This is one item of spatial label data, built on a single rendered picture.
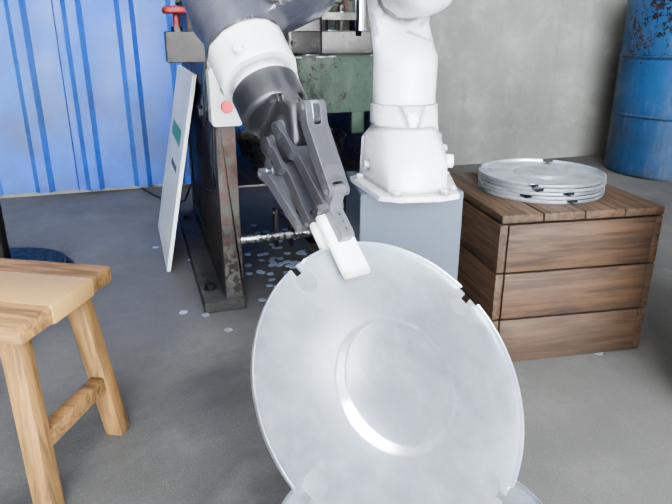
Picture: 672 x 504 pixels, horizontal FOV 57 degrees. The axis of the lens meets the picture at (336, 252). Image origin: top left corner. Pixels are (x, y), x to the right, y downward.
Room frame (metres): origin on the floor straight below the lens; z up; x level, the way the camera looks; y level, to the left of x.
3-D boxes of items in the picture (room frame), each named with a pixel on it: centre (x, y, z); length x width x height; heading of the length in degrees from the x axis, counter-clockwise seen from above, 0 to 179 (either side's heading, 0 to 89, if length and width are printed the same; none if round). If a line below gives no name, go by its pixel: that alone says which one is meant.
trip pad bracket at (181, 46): (1.56, 0.36, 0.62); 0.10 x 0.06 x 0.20; 108
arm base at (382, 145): (1.06, -0.12, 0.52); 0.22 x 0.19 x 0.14; 7
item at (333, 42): (1.88, 0.14, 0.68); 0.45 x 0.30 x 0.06; 108
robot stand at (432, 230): (1.10, -0.12, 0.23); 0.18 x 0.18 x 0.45; 7
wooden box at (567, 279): (1.44, -0.49, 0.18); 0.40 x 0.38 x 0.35; 11
